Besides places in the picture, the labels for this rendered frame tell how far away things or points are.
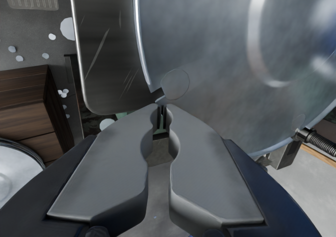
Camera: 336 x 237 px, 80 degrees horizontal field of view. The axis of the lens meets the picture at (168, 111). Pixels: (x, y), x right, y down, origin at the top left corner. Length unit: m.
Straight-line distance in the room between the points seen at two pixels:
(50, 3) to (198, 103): 0.63
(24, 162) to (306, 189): 1.76
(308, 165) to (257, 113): 1.61
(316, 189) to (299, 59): 1.68
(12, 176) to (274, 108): 0.65
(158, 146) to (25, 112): 0.38
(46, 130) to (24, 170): 0.12
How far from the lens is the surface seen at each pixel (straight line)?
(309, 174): 1.84
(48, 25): 0.90
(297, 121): 0.28
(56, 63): 0.93
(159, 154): 0.37
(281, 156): 0.38
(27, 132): 0.65
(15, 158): 0.66
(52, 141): 0.66
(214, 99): 0.16
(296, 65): 0.21
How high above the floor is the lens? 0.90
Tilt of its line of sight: 51 degrees down
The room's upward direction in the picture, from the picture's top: 137 degrees clockwise
